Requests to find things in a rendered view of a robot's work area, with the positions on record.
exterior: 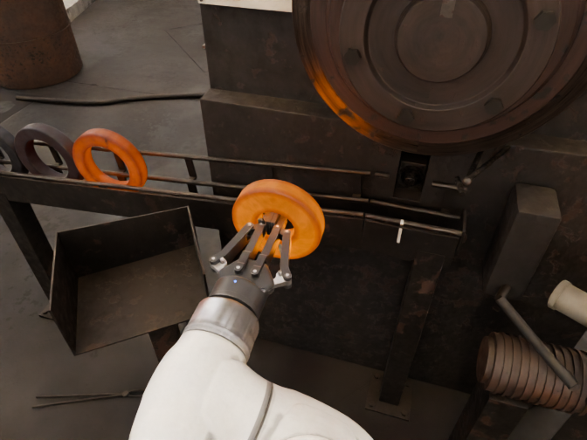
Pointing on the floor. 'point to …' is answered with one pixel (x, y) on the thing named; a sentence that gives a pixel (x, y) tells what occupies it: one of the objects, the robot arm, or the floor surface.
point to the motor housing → (517, 386)
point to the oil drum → (36, 44)
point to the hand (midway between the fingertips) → (277, 214)
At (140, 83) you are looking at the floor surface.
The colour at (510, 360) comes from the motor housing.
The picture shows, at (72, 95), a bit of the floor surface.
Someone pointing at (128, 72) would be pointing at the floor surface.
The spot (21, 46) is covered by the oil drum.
